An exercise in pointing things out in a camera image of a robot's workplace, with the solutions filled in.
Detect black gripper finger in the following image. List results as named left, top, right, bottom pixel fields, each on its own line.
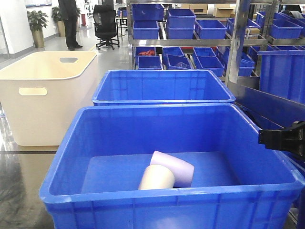
left=258, top=121, right=305, bottom=156

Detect purple plastic cup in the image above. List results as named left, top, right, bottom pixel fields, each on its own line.
left=150, top=151, right=194, bottom=187

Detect beige plastic cup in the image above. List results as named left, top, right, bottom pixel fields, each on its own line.
left=138, top=165, right=175, bottom=190

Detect tall blue bin right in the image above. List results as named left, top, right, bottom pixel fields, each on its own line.
left=258, top=50, right=305, bottom=104

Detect near large blue bin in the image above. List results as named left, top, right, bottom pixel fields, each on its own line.
left=39, top=103, right=305, bottom=229

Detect large blue bin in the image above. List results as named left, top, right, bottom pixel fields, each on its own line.
left=91, top=70, right=235, bottom=106
left=39, top=103, right=305, bottom=229

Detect small blue bin lower right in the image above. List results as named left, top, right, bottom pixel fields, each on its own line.
left=196, top=56, right=224, bottom=77

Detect small blue bin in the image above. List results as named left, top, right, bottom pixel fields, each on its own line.
left=195, top=20, right=227, bottom=40
left=196, top=56, right=224, bottom=77
left=133, top=21, right=159, bottom=40
left=138, top=56, right=163, bottom=70
left=166, top=9, right=196, bottom=40

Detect small blue bin top right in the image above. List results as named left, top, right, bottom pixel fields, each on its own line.
left=195, top=20, right=227, bottom=40

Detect small blue bin top middle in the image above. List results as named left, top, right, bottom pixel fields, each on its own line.
left=166, top=9, right=196, bottom=40

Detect small blue bin lower left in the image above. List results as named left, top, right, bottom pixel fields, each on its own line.
left=138, top=56, right=163, bottom=70

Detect far large blue bin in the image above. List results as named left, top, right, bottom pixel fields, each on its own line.
left=91, top=70, right=235, bottom=106

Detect small blue bin top left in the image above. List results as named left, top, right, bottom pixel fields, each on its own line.
left=133, top=21, right=159, bottom=40

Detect steel storage shelf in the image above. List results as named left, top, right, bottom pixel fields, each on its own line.
left=126, top=0, right=305, bottom=84

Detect black office chair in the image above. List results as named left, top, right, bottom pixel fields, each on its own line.
left=93, top=5, right=120, bottom=50

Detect beige plastic tub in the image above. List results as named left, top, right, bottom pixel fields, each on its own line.
left=0, top=51, right=100, bottom=146

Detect person in dark clothes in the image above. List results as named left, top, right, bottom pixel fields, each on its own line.
left=58, top=0, right=82, bottom=51

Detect potted plant gold pot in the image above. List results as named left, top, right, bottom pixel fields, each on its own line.
left=27, top=10, right=48, bottom=48

